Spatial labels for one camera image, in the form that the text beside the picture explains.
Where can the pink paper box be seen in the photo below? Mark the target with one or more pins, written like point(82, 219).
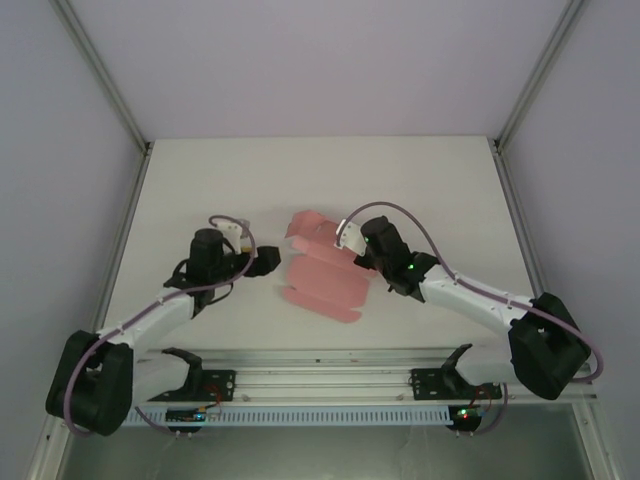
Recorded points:
point(320, 285)

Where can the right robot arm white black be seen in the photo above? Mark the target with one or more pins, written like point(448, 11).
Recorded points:
point(475, 295)

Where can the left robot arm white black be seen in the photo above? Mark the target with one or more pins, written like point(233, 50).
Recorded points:
point(150, 310)

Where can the small circuit board with LEDs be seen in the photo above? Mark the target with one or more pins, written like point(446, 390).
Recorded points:
point(465, 415)
point(192, 415)

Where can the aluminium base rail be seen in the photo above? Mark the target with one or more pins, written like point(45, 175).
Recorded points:
point(320, 367)

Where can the aluminium frame post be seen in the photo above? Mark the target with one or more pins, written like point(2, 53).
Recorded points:
point(542, 75)
point(107, 75)

